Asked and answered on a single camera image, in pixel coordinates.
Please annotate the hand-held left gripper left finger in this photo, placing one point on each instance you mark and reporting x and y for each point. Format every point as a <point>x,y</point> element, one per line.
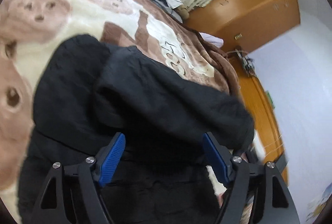
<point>114,159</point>

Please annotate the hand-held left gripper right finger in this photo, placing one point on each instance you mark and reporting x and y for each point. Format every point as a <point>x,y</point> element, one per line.
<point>216,159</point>

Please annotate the black puffer jacket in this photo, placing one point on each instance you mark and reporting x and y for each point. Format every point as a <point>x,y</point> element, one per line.
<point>155,109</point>

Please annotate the wooden headboard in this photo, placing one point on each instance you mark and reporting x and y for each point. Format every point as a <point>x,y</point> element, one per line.
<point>262,109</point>

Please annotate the green label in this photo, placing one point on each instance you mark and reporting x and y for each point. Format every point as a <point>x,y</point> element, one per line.
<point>270,100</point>

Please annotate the black power strip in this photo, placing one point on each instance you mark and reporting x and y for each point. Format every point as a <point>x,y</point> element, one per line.
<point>246,61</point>

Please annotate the pink cloth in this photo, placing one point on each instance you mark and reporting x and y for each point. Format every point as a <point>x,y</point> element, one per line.
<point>212,39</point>

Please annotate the wooden wardrobe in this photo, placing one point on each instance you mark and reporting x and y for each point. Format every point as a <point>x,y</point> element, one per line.
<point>246,13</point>

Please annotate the brown plush toy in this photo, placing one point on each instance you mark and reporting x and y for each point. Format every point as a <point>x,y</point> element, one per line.
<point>184,12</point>

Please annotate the brown printed plush blanket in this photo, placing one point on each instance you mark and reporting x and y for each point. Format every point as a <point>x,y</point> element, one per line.
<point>64,6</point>

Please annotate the printed wall poster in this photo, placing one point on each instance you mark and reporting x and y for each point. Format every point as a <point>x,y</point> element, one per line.
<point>317,203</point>

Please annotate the wall switch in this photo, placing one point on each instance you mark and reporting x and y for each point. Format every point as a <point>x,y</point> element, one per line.
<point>238,36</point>

